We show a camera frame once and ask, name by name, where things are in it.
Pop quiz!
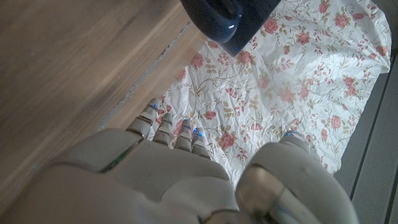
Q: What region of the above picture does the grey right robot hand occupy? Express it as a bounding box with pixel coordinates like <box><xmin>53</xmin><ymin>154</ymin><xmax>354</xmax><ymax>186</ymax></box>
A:
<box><xmin>0</xmin><ymin>98</ymin><xmax>360</xmax><ymax>224</ymax></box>

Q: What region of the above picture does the floral backdrop cloth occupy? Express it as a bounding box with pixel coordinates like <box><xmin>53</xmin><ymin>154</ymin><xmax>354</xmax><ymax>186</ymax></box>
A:
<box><xmin>146</xmin><ymin>0</ymin><xmax>392</xmax><ymax>187</ymax></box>

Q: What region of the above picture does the dark blue ceramic mug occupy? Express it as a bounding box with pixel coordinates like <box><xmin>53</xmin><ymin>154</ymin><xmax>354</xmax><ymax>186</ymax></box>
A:
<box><xmin>179</xmin><ymin>0</ymin><xmax>282</xmax><ymax>57</ymax></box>

